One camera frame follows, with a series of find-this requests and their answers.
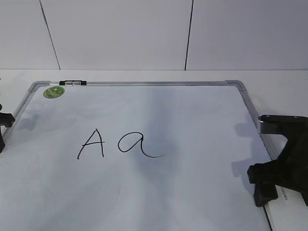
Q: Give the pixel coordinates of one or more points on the white rectangular whiteboard eraser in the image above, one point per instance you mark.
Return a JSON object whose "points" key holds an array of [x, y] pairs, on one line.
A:
{"points": [[288, 212]]}

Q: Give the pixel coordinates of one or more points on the round green magnet sticker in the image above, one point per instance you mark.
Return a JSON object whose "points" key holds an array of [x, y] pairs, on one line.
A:
{"points": [[54, 92]]}

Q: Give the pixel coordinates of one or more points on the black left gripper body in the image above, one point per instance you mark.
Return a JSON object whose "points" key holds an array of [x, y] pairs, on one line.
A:
{"points": [[6, 121]]}

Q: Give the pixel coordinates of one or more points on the black and clear marker pen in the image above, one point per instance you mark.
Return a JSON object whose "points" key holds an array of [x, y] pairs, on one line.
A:
{"points": [[69, 83]]}

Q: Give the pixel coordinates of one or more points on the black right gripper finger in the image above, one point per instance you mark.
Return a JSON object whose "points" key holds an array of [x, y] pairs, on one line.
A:
{"points": [[264, 192]]}

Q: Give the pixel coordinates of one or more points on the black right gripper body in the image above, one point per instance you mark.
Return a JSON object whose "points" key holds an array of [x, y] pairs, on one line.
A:
{"points": [[290, 169]]}

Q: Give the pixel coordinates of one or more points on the white whiteboard with aluminium frame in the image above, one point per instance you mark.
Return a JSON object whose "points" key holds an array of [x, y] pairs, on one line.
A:
{"points": [[132, 157]]}

